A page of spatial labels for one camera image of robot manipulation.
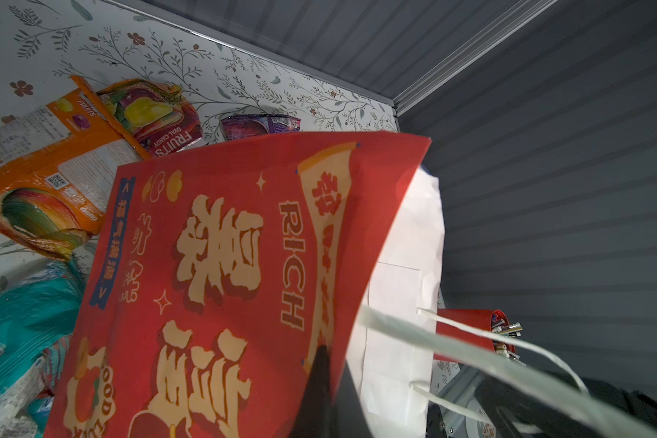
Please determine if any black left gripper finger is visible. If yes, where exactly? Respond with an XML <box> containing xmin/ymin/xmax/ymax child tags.
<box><xmin>288</xmin><ymin>346</ymin><xmax>372</xmax><ymax>438</ymax></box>

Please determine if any red paper gift bag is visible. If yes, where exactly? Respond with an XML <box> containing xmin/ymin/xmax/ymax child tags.
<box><xmin>42</xmin><ymin>130</ymin><xmax>657</xmax><ymax>438</ymax></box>

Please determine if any purple Fox's candy bag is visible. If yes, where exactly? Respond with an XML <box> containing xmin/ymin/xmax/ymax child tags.
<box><xmin>221</xmin><ymin>114</ymin><xmax>301</xmax><ymax>142</ymax></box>

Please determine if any teal mint candy bag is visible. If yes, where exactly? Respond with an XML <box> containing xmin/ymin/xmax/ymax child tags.
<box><xmin>0</xmin><ymin>261</ymin><xmax>85</xmax><ymax>437</ymax></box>

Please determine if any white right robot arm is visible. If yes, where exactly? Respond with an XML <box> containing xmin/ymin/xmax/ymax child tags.
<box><xmin>427</xmin><ymin>367</ymin><xmax>657</xmax><ymax>437</ymax></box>

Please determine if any orange Fox's candy bag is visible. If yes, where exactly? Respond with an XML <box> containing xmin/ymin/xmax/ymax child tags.
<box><xmin>98</xmin><ymin>80</ymin><xmax>203</xmax><ymax>157</ymax></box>

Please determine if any orange fruits candy bag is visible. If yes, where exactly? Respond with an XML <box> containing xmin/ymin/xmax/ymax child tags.
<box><xmin>0</xmin><ymin>76</ymin><xmax>150</xmax><ymax>260</ymax></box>

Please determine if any red pencil cup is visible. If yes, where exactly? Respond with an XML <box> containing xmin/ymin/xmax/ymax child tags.
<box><xmin>436</xmin><ymin>308</ymin><xmax>522</xmax><ymax>360</ymax></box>

